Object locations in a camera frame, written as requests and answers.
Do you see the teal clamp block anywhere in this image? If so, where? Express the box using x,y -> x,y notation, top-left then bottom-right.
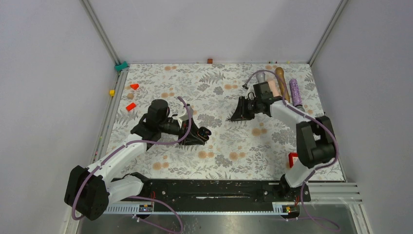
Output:
114,61 -> 129,72

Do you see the purple cable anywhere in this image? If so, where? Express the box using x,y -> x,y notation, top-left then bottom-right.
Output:
71,96 -> 193,234
243,69 -> 341,233

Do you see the red plastic box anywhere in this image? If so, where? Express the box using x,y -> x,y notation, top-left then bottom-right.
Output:
288,152 -> 299,168

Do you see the red block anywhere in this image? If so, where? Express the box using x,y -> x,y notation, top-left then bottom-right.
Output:
126,103 -> 136,112

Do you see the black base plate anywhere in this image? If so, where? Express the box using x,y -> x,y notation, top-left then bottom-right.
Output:
125,179 -> 311,213

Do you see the grey toy microphone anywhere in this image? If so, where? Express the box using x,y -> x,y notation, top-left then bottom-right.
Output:
256,72 -> 266,83

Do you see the black earbud charging case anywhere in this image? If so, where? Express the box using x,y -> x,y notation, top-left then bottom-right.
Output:
197,127 -> 212,142

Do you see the purple glitter toy microphone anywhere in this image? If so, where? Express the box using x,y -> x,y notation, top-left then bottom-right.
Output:
289,78 -> 305,112

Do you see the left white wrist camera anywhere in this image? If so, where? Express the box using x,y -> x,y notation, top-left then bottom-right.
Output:
176,105 -> 193,127

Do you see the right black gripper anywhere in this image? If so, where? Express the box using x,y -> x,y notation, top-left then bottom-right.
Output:
231,97 -> 262,122

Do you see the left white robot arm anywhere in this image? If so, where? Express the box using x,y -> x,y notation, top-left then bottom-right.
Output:
64,97 -> 211,220

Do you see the aluminium frame rail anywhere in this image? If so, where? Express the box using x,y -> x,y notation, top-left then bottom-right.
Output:
80,0 -> 129,74

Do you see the pink toy microphone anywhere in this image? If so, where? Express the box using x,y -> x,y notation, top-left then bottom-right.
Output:
267,80 -> 280,97

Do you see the floral patterned mat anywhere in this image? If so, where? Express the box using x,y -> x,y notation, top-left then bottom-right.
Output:
99,63 -> 346,181

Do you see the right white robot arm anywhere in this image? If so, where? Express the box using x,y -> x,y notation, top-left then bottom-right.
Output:
230,82 -> 338,201

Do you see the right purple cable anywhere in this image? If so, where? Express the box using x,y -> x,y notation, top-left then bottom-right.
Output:
243,69 -> 341,233

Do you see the gold toy microphone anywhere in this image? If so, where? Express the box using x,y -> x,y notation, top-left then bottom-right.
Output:
275,67 -> 290,102

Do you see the orange triangular block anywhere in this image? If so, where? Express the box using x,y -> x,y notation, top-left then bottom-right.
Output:
130,83 -> 139,90

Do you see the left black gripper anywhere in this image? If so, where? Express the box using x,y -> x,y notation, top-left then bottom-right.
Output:
159,117 -> 206,145

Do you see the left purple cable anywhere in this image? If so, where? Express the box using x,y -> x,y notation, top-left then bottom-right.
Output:
71,96 -> 193,234

